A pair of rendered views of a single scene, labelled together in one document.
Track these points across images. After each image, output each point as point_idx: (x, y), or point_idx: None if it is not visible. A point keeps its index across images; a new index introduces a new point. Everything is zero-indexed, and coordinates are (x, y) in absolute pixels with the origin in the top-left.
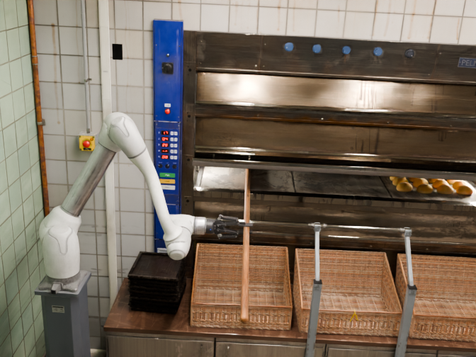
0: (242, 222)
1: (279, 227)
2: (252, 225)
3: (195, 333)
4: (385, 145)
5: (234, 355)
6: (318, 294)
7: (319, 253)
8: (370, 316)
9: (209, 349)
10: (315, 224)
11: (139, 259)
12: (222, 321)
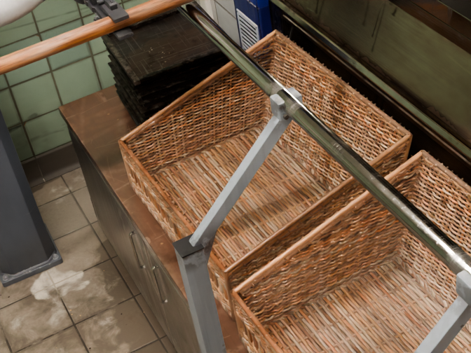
0: (111, 1)
1: (400, 70)
2: (114, 19)
3: (120, 203)
4: None
5: (167, 291)
6: (185, 277)
7: (240, 177)
8: None
9: (143, 248)
10: (275, 94)
11: (172, 16)
12: (155, 209)
